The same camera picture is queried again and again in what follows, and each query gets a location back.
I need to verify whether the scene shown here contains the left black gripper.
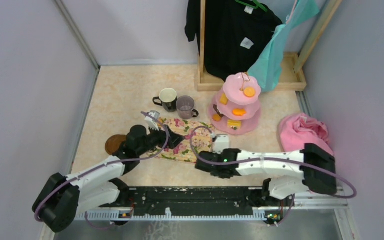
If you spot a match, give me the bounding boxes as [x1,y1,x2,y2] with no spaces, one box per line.
[137,122,185,157]

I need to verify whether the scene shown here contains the floral rectangular tray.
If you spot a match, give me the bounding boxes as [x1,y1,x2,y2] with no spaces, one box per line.
[156,117,214,164]

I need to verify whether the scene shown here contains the yellow layered cake slice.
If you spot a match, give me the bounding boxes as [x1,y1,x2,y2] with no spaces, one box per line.
[227,119,242,130]

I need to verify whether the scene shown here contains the orange flower-shaped cookie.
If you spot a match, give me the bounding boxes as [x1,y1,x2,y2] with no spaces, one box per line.
[212,113,222,122]

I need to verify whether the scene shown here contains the orange fish-shaped cake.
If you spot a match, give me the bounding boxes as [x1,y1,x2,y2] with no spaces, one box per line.
[231,108,247,117]

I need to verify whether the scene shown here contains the chocolate triangle cake slice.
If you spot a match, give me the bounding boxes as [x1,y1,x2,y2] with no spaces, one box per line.
[213,104,224,118]

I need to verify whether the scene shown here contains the yellow rectangular biscuit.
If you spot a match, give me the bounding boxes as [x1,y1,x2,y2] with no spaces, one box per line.
[219,92,229,105]

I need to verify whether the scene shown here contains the round dotted biscuit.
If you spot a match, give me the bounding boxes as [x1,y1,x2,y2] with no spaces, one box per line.
[243,86,256,98]

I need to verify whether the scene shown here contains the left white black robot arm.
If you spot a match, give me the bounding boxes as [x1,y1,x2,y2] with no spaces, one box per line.
[32,125,185,233]

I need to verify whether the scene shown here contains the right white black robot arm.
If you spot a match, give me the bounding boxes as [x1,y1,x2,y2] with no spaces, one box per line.
[195,143,337,206]

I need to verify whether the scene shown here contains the black mug white inside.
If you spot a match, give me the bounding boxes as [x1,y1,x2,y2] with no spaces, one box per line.
[152,88,178,113]

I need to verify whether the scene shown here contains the pink three-tier cake stand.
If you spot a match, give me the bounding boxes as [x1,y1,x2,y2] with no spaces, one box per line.
[207,72,261,136]

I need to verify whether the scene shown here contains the brown round coaster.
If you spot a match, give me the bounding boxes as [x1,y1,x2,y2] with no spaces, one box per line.
[104,134,127,155]

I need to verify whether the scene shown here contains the pink crumpled towel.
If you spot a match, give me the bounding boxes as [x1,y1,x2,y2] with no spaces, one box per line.
[277,113,334,156]

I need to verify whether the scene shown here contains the teal garment hanging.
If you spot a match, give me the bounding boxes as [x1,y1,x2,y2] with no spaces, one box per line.
[247,0,320,92]

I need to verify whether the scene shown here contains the wooden clothes rack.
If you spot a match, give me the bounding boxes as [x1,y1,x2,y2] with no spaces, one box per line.
[194,0,342,92]

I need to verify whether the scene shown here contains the black t-shirt on hanger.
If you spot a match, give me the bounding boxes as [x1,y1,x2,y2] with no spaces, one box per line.
[184,0,283,80]

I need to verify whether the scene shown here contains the green clothes hanger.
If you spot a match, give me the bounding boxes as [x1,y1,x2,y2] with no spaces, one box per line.
[234,0,268,12]

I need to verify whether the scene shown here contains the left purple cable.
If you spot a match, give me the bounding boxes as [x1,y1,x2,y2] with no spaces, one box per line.
[33,111,171,223]

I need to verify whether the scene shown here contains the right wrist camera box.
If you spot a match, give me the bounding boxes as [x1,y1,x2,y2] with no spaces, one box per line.
[211,134,230,154]

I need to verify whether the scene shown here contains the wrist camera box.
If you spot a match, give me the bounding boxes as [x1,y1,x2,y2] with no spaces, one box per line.
[211,134,230,154]
[145,110,160,131]

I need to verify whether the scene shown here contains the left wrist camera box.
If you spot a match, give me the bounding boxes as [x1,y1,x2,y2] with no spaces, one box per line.
[145,110,160,131]

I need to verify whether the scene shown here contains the grey mug black handle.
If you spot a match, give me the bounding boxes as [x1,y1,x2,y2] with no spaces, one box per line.
[176,95,199,120]

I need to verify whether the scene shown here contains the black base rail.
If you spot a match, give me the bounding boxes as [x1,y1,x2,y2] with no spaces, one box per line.
[85,186,349,226]

